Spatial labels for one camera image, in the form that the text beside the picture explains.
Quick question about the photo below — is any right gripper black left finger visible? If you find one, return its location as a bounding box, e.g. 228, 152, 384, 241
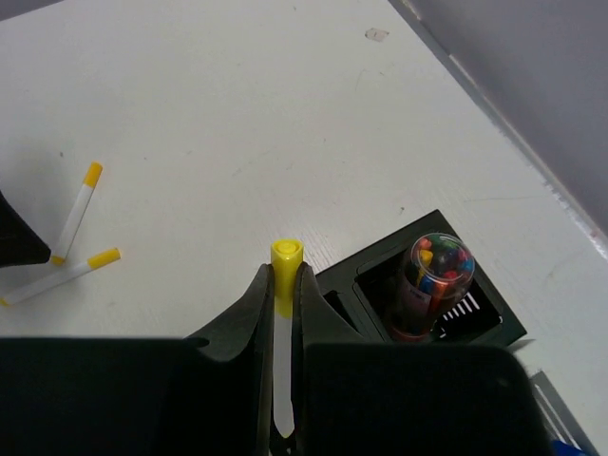
1, 264, 274, 455

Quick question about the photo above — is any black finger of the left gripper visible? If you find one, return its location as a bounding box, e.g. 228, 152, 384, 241
0, 194, 50, 268

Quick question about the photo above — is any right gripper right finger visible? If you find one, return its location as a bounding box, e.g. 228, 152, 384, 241
292, 265, 546, 455

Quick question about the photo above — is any yellow cap marker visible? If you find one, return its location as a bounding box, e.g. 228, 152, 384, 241
271, 238, 304, 438
50, 161, 103, 266
1, 248, 122, 306

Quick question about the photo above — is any pink tube of crayons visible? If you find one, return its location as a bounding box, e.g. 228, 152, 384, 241
384, 232, 476, 342

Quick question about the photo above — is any blue cap spray bottle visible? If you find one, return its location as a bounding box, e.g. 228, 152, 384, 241
551, 440, 587, 456

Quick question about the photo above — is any black mesh organizer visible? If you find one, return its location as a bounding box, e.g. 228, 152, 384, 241
316, 210, 526, 347

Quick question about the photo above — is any white mesh organizer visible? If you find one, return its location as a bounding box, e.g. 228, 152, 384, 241
530, 370, 599, 455

